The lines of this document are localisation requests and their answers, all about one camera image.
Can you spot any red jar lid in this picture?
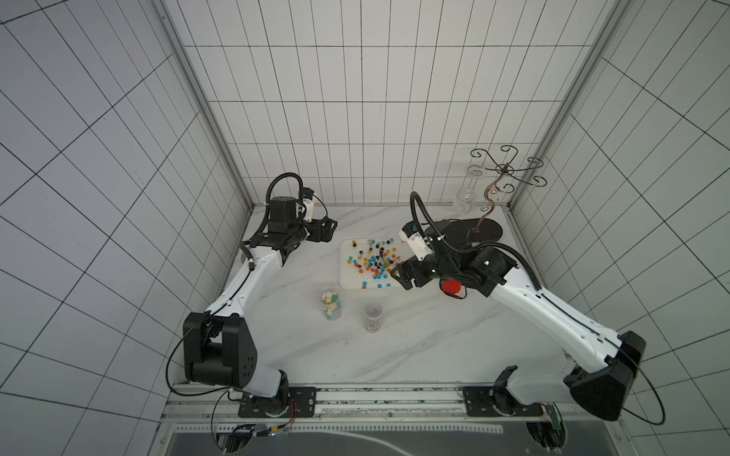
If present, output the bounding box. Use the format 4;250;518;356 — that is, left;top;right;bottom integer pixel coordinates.
440;279;463;296

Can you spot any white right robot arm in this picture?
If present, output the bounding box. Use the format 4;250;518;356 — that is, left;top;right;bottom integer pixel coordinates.
392;192;646;422

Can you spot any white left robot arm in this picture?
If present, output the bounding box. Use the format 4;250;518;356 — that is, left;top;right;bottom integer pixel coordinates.
182;172;338;406

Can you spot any jar of small dark candies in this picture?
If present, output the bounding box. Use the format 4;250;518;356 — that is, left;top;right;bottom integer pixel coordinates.
364;302;383;333

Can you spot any jar of pastel candies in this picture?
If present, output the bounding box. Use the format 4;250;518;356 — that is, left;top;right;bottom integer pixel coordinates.
319;288;342;321

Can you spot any white plastic tray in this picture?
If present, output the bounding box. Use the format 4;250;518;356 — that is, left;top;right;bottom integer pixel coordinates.
337;236;423;291

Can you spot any clear hanging wine glass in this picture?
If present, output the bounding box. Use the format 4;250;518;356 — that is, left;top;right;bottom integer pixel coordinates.
454;165;485;215

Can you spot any copper wine glass rack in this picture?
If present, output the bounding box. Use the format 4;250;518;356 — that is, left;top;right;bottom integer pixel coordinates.
436;144;548;248

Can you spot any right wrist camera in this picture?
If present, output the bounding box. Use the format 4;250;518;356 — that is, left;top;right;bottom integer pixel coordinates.
399;230;433;261

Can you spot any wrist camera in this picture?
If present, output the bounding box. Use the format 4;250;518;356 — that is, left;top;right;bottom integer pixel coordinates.
302;187;316;223
399;230;433;261

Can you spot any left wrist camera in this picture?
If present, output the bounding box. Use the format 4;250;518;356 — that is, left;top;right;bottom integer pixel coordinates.
302;187;316;223

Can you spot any aluminium mounting rail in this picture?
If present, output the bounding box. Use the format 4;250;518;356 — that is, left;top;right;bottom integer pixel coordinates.
162;383;598;431

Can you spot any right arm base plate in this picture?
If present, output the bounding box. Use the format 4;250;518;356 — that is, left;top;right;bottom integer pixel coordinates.
461;366;544;418

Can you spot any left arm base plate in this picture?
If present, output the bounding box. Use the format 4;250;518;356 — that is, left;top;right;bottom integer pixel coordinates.
238;387;317;419

